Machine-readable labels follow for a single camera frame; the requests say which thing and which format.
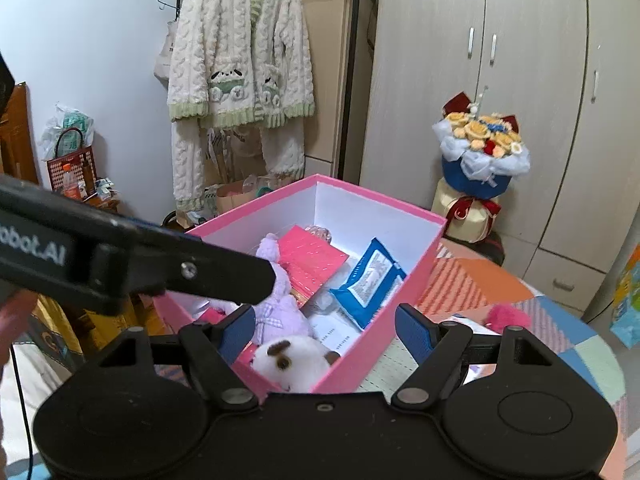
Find patchwork quilt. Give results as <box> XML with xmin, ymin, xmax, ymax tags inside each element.
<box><xmin>350</xmin><ymin>237</ymin><xmax>628</xmax><ymax>480</ymax></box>

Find blue wet wipes pack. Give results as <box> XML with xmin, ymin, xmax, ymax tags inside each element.
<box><xmin>329</xmin><ymin>237</ymin><xmax>407</xmax><ymax>331</ymax></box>

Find dark round stool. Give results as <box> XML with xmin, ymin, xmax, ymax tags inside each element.
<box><xmin>442</xmin><ymin>232</ymin><xmax>506</xmax><ymax>266</ymax></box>

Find wooden cabinet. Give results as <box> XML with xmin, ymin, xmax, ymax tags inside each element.
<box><xmin>0</xmin><ymin>82</ymin><xmax>38</xmax><ymax>186</ymax></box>

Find cream bouquet with red ribbon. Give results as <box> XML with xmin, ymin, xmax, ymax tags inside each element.
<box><xmin>431</xmin><ymin>177</ymin><xmax>502</xmax><ymax>243</ymax></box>

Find white printed paper box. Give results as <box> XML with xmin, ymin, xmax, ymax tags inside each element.
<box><xmin>305</xmin><ymin>310</ymin><xmax>361</xmax><ymax>356</ymax></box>

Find person's left hand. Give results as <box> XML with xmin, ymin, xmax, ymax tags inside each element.
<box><xmin>0</xmin><ymin>290</ymin><xmax>41</xmax><ymax>371</ymax></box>

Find white tote bag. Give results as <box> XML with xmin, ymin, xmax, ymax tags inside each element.
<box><xmin>152</xmin><ymin>20</ymin><xmax>181</xmax><ymax>81</ymax></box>

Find pink cardboard box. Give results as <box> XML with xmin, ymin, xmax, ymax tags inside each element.
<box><xmin>152</xmin><ymin>174</ymin><xmax>447</xmax><ymax>405</ymax></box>

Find blue wrapped flower bouquet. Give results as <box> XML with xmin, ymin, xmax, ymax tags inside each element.
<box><xmin>432</xmin><ymin>92</ymin><xmax>532</xmax><ymax>200</ymax></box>

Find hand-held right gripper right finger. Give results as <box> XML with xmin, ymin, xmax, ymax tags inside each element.
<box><xmin>392</xmin><ymin>304</ymin><xmax>553</xmax><ymax>411</ymax></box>

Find white tissue pack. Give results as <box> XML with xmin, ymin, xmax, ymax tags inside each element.
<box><xmin>445</xmin><ymin>314</ymin><xmax>493</xmax><ymax>333</ymax></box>

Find red envelope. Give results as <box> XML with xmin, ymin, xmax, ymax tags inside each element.
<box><xmin>275</xmin><ymin>225</ymin><xmax>350</xmax><ymax>306</ymax></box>

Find purple plush toy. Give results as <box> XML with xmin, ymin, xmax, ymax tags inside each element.
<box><xmin>252</xmin><ymin>232</ymin><xmax>313</xmax><ymax>346</ymax></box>

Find pink fluffy pom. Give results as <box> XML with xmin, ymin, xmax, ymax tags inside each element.
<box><xmin>482</xmin><ymin>302</ymin><xmax>533</xmax><ymax>333</ymax></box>

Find colourful paper bag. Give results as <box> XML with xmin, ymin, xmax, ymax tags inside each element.
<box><xmin>610</xmin><ymin>245</ymin><xmax>640</xmax><ymax>348</ymax></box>

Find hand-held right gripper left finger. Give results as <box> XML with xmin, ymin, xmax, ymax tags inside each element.
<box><xmin>97</xmin><ymin>304</ymin><xmax>261</xmax><ymax>411</ymax></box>

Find cream fuzzy cardigan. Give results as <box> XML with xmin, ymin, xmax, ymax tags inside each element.
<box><xmin>167</xmin><ymin>0</ymin><xmax>316</xmax><ymax>128</ymax></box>

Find orange drink bottle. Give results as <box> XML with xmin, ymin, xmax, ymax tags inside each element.
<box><xmin>62</xmin><ymin>162</ymin><xmax>83</xmax><ymax>198</ymax></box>

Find white plastic bag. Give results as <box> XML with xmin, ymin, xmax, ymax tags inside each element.
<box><xmin>40</xmin><ymin>102</ymin><xmax>95</xmax><ymax>161</ymax></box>

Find white plush toy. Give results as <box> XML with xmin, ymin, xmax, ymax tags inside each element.
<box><xmin>250</xmin><ymin>336</ymin><xmax>342</xmax><ymax>393</ymax></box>

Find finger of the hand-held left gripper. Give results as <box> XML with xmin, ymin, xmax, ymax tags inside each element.
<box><xmin>92</xmin><ymin>220</ymin><xmax>277</xmax><ymax>315</ymax></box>

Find red woven basket bag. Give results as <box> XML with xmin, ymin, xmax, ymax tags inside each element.
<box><xmin>46</xmin><ymin>127</ymin><xmax>98</xmax><ymax>198</ymax></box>

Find beige wardrobe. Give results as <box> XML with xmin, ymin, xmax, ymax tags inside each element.
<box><xmin>359</xmin><ymin>0</ymin><xmax>640</xmax><ymax>318</ymax></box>

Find cream fuzzy pants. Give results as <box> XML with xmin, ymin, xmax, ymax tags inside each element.
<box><xmin>171</xmin><ymin>117</ymin><xmax>307</xmax><ymax>213</ymax></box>

